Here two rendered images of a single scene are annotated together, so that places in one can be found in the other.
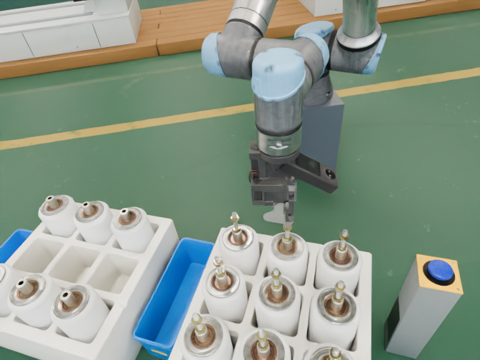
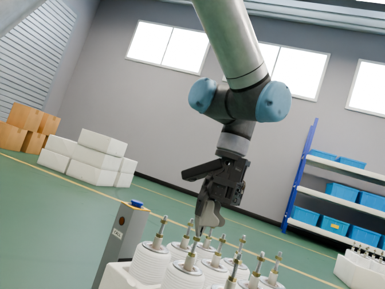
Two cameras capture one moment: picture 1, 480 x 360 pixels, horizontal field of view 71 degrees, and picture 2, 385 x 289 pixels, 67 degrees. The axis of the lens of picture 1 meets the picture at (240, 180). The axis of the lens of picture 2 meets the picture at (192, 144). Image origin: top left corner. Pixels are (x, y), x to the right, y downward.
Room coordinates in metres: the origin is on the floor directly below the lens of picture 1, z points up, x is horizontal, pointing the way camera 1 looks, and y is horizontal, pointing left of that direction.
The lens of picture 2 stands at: (1.15, 0.08, 0.48)
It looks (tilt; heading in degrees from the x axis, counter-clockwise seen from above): 5 degrees up; 200
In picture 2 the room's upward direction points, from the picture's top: 18 degrees clockwise
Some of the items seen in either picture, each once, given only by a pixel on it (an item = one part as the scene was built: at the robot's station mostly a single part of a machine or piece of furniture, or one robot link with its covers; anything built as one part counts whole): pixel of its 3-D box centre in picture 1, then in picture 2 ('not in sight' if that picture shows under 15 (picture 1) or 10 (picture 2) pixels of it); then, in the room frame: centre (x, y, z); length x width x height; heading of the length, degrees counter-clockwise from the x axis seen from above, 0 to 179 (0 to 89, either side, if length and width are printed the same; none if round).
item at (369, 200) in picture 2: not in sight; (369, 201); (-4.12, 1.30, 0.90); 0.50 x 0.38 x 0.21; 2
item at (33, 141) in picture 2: not in sight; (28, 140); (-1.94, -3.39, 0.15); 0.30 x 0.24 x 0.30; 94
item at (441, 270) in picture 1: (439, 271); (136, 204); (0.31, -0.34, 0.32); 0.04 x 0.04 x 0.02
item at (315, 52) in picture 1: (291, 63); (219, 101); (0.55, -0.11, 0.64); 0.11 x 0.11 x 0.08; 58
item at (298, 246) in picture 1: (287, 246); (187, 268); (0.45, -0.09, 0.25); 0.08 x 0.08 x 0.01
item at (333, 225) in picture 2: not in sight; (331, 224); (-4.10, 0.86, 0.36); 0.50 x 0.38 x 0.21; 4
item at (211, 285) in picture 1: (222, 281); (252, 288); (0.38, 0.06, 0.25); 0.08 x 0.08 x 0.01
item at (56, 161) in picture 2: not in sight; (63, 162); (-1.65, -2.41, 0.09); 0.39 x 0.39 x 0.18; 4
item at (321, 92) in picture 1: (310, 81); not in sight; (1.03, -0.28, 0.35); 0.15 x 0.15 x 0.10
